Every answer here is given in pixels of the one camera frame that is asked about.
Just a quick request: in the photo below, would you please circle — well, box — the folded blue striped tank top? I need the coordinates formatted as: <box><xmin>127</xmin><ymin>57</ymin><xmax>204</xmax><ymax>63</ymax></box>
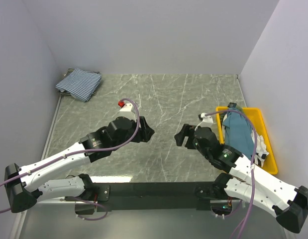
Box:
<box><xmin>56</xmin><ymin>68</ymin><xmax>103</xmax><ymax>103</ymax></box>

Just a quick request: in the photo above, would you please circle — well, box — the dark green garment in bin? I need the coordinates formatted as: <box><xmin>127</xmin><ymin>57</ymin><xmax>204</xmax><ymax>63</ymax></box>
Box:
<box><xmin>227</xmin><ymin>103</ymin><xmax>244</xmax><ymax>113</ymax></box>

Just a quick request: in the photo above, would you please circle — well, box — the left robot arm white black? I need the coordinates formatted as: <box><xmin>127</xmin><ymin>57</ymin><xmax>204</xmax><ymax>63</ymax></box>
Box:
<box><xmin>4</xmin><ymin>116</ymin><xmax>155</xmax><ymax>213</ymax></box>

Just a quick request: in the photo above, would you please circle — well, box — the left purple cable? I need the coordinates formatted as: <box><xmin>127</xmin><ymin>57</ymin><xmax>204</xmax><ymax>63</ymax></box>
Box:
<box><xmin>0</xmin><ymin>99</ymin><xmax>140</xmax><ymax>222</ymax></box>

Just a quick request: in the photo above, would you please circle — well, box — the yellow plastic bin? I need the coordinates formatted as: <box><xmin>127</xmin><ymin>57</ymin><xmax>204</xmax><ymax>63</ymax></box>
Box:
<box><xmin>215</xmin><ymin>106</ymin><xmax>278</xmax><ymax>175</ymax></box>

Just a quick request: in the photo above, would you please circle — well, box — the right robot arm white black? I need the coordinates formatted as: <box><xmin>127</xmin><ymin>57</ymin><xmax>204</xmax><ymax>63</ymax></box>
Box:
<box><xmin>174</xmin><ymin>124</ymin><xmax>308</xmax><ymax>234</ymax></box>

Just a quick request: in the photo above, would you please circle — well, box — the aluminium frame rail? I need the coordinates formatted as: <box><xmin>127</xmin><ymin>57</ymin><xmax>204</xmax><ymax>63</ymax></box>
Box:
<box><xmin>8</xmin><ymin>95</ymin><xmax>63</xmax><ymax>239</ymax></box>

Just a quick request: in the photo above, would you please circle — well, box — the folded black striped garment underneath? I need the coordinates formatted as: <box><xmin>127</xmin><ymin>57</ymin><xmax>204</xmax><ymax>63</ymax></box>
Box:
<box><xmin>58</xmin><ymin>68</ymin><xmax>101</xmax><ymax>95</ymax></box>

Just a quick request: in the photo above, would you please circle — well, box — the black white striped tank top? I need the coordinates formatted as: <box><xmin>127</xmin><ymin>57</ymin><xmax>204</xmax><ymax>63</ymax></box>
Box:
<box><xmin>254</xmin><ymin>134</ymin><xmax>270</xmax><ymax>167</ymax></box>

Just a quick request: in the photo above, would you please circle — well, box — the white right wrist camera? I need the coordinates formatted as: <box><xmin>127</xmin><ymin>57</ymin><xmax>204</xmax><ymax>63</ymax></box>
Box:
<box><xmin>196</xmin><ymin>113</ymin><xmax>213</xmax><ymax>128</ymax></box>

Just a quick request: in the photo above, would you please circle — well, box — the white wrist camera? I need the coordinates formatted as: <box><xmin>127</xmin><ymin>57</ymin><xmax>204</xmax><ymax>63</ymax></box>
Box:
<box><xmin>118</xmin><ymin>101</ymin><xmax>136</xmax><ymax>121</ymax></box>
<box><xmin>196</xmin><ymin>113</ymin><xmax>213</xmax><ymax>128</ymax></box>

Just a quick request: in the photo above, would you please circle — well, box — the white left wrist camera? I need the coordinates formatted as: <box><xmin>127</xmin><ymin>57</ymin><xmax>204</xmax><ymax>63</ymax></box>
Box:
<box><xmin>118</xmin><ymin>101</ymin><xmax>136</xmax><ymax>121</ymax></box>

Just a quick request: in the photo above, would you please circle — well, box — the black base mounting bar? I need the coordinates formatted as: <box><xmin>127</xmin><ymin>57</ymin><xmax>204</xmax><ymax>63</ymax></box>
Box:
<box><xmin>64</xmin><ymin>174</ymin><xmax>241</xmax><ymax>215</ymax></box>

